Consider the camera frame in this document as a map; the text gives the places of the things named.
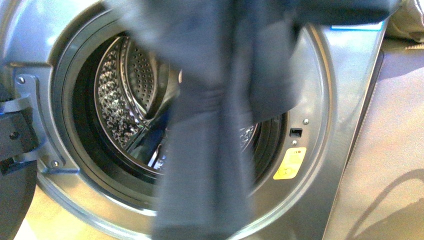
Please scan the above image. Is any white blue energy label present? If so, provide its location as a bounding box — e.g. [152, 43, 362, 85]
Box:
[330, 21, 384, 32]

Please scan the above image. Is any steel washing machine drum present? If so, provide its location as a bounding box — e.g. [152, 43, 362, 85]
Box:
[94, 35, 259, 176]

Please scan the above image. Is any dark washing machine door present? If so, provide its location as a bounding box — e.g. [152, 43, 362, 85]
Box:
[0, 82, 39, 240]

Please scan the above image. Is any grey front-load washing machine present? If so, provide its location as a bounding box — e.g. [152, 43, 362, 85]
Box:
[0, 0, 384, 240]

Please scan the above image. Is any yellow warning sticker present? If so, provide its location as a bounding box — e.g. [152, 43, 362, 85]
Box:
[273, 147, 307, 180]

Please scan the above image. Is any dark navy knit garment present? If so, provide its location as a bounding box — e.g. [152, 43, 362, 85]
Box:
[104, 0, 400, 240]

